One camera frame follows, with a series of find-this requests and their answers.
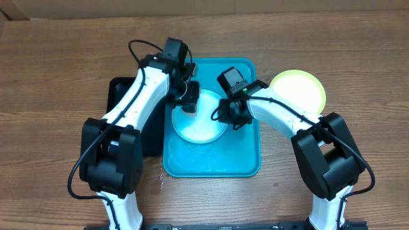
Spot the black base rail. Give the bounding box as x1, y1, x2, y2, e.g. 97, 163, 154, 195
84, 220, 369, 230

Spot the black rectangular water tray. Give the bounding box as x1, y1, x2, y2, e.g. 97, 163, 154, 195
106, 77, 166, 157

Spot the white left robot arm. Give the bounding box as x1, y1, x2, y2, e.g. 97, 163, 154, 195
72, 53, 200, 229

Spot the teal plastic tray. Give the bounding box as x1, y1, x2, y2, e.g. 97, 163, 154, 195
163, 57, 261, 178

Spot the light blue plate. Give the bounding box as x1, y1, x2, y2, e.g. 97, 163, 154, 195
171, 89, 228, 144

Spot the cardboard backdrop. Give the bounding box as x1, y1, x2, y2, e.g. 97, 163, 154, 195
1, 0, 408, 20

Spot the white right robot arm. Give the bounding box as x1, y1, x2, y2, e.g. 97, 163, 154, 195
214, 80, 365, 229

